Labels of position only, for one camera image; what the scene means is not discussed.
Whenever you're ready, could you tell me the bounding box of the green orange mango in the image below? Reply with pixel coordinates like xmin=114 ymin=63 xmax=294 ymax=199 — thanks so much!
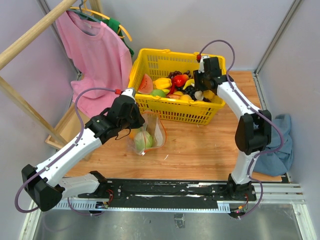
xmin=128 ymin=128 xmax=140 ymax=140

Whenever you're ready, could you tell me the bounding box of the clear zip top bag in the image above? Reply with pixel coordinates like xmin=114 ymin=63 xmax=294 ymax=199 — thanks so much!
xmin=127 ymin=109 xmax=167 ymax=156

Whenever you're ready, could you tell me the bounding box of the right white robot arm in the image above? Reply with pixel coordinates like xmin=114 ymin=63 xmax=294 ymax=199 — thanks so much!
xmin=193 ymin=54 xmax=272 ymax=201

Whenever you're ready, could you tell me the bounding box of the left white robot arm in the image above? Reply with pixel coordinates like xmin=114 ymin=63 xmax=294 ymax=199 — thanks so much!
xmin=20 ymin=88 xmax=145 ymax=212

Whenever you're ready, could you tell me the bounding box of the yellow lemon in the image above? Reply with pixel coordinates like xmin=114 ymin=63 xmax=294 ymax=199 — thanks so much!
xmin=203 ymin=90 xmax=216 ymax=101

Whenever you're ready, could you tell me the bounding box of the yellow banana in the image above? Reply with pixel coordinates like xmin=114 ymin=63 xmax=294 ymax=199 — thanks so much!
xmin=182 ymin=78 xmax=195 ymax=90

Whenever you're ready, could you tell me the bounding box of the white mushroom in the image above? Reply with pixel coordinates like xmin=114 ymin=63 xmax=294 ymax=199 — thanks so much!
xmin=194 ymin=90 xmax=204 ymax=101

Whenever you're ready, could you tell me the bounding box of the peach fruit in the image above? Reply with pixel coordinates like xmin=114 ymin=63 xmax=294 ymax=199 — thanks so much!
xmin=179 ymin=94 xmax=193 ymax=101

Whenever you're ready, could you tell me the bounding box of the red chili pepper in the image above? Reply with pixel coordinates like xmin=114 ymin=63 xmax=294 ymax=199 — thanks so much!
xmin=168 ymin=74 xmax=189 ymax=95

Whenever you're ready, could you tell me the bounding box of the green cabbage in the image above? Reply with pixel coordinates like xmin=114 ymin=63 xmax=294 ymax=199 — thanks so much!
xmin=133 ymin=131 xmax=153 ymax=152

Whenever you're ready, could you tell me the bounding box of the watermelon slice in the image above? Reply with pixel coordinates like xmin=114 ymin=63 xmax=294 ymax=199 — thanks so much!
xmin=138 ymin=73 xmax=154 ymax=95

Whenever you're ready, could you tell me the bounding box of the dark grapes bunch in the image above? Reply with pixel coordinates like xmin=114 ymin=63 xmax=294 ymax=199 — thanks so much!
xmin=168 ymin=71 xmax=182 ymax=79

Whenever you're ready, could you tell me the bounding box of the green guava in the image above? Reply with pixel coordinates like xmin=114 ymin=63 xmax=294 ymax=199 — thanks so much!
xmin=150 ymin=89 xmax=166 ymax=98

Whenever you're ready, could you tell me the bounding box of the yellow bell pepper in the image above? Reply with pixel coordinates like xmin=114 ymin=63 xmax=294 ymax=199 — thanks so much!
xmin=153 ymin=77 xmax=172 ymax=90

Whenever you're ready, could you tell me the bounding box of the yellow plastic basket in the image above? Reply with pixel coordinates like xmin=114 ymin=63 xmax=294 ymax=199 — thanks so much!
xmin=128 ymin=48 xmax=225 ymax=125

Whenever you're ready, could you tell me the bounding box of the pink t-shirt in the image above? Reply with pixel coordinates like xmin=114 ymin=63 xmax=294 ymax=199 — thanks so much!
xmin=56 ymin=11 xmax=132 ymax=118

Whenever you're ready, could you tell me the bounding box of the green garment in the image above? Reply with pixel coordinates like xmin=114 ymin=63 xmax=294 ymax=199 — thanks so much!
xmin=102 ymin=18 xmax=135 ymax=58

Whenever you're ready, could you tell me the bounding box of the blue cloth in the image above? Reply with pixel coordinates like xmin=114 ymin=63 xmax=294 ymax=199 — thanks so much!
xmin=253 ymin=114 xmax=294 ymax=177

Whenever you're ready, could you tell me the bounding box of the teal clothes hanger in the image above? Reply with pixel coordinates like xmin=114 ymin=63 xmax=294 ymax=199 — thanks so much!
xmin=66 ymin=0 xmax=102 ymax=25

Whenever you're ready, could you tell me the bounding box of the yellow clothes hanger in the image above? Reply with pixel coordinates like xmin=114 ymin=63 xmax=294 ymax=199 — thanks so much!
xmin=69 ymin=0 xmax=133 ymax=42

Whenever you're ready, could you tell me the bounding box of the wooden clothes rack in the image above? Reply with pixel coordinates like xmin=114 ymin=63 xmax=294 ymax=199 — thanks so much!
xmin=0 ymin=0 xmax=103 ymax=156

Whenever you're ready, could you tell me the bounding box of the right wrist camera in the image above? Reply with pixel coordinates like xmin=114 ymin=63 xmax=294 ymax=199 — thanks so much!
xmin=196 ymin=54 xmax=210 ymax=73

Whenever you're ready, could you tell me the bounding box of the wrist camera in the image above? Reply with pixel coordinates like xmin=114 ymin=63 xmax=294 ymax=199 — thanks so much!
xmin=196 ymin=54 xmax=210 ymax=73
xmin=115 ymin=87 xmax=136 ymax=99

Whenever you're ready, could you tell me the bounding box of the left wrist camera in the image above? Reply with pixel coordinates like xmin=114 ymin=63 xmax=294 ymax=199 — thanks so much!
xmin=115 ymin=87 xmax=136 ymax=99

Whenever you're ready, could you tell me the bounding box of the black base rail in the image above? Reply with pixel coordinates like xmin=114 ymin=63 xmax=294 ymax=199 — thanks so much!
xmin=86 ymin=177 xmax=257 ymax=210

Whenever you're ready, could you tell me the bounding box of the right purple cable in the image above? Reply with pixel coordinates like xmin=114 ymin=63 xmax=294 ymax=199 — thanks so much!
xmin=198 ymin=39 xmax=286 ymax=220

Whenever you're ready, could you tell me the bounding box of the purple cable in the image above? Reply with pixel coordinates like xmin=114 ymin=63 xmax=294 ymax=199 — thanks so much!
xmin=198 ymin=39 xmax=286 ymax=220
xmin=14 ymin=87 xmax=121 ymax=213

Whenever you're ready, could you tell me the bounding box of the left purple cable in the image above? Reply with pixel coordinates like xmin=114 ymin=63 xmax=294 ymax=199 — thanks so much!
xmin=14 ymin=87 xmax=121 ymax=213

